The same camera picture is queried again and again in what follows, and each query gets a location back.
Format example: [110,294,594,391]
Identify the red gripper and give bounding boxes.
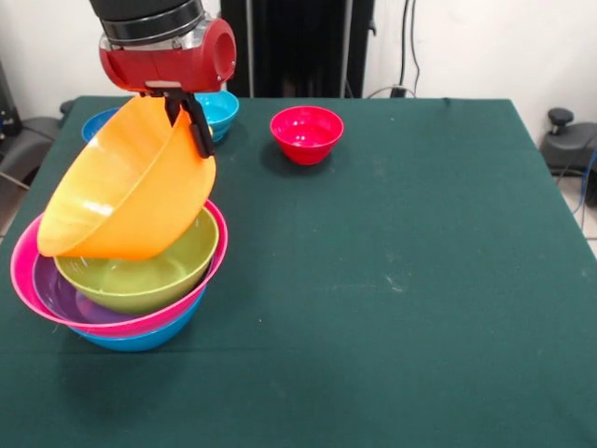
[98,17,238,159]

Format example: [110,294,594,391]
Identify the large orange bowl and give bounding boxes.
[36,95,218,261]

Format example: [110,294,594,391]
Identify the green bowl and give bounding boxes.
[53,207,220,315]

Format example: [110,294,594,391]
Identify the purple bowl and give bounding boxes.
[32,254,215,327]

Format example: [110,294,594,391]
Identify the large pink bowl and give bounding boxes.
[9,200,229,340]

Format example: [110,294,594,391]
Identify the small light blue bowl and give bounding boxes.
[193,90,241,144]

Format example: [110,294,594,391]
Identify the small dark blue bowl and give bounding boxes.
[81,106,121,145]

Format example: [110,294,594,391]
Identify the small red bowl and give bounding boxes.
[269,105,345,166]

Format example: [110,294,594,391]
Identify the black chair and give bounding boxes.
[0,58,64,190]

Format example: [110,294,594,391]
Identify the large light blue bowl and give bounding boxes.
[69,288,207,354]

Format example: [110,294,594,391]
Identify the dark green tablecloth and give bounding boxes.
[0,95,597,448]

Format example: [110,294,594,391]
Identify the black knobbed device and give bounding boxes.
[539,107,597,209]

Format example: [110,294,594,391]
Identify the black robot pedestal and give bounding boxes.
[218,0,391,99]

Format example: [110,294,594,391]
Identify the black wall cable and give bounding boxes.
[363,0,423,99]

